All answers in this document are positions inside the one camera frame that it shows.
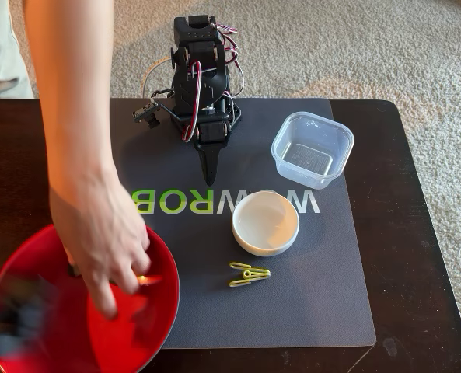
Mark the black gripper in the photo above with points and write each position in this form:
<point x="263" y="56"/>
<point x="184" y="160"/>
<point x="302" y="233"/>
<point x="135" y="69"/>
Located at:
<point x="211" y="134"/>

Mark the small white bowl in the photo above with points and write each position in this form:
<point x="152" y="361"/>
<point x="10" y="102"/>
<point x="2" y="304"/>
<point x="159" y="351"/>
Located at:
<point x="265" y="221"/>

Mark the clear plastic container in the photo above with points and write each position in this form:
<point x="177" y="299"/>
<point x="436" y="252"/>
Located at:
<point x="311" y="155"/>

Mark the yellow clothespin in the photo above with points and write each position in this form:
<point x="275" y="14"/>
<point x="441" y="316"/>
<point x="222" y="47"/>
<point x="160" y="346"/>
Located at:
<point x="246" y="274"/>

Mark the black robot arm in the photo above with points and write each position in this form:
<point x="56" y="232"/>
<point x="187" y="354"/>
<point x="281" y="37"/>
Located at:
<point x="195" y="35"/>

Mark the person left forearm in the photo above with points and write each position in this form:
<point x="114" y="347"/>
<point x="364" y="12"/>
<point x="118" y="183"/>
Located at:
<point x="70" y="77"/>

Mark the red bowl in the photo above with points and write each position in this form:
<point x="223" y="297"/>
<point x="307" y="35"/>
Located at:
<point x="98" y="342"/>

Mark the person left hand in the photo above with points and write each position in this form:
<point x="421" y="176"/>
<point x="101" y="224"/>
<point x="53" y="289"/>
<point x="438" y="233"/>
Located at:
<point x="98" y="233"/>

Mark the grey WOWROBO mat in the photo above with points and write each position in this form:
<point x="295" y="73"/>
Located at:
<point x="311" y="291"/>

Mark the light grey garment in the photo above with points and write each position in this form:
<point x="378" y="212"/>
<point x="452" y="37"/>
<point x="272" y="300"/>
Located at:
<point x="1" y="46"/>

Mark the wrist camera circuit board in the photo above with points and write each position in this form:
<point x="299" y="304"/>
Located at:
<point x="146" y="114"/>

